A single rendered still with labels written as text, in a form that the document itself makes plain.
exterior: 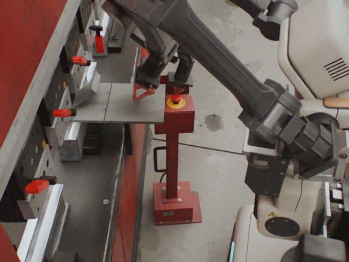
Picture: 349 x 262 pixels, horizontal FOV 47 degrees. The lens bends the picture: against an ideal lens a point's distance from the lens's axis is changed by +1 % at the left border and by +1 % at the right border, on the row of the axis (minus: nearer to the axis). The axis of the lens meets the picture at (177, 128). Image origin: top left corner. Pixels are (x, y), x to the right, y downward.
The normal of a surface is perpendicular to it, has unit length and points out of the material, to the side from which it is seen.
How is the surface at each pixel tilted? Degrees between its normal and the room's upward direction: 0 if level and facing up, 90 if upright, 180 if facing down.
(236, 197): 0
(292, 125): 59
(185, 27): 74
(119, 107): 0
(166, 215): 90
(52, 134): 90
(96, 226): 0
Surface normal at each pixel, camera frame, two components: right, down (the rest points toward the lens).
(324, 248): 0.02, -0.72
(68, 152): -0.01, 0.70
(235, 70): 0.48, 0.40
